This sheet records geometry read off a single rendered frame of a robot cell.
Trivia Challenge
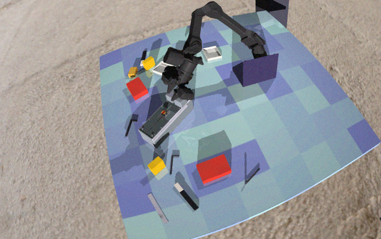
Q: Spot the red block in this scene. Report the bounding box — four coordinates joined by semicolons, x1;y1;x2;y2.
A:
196;154;232;183
126;77;148;100

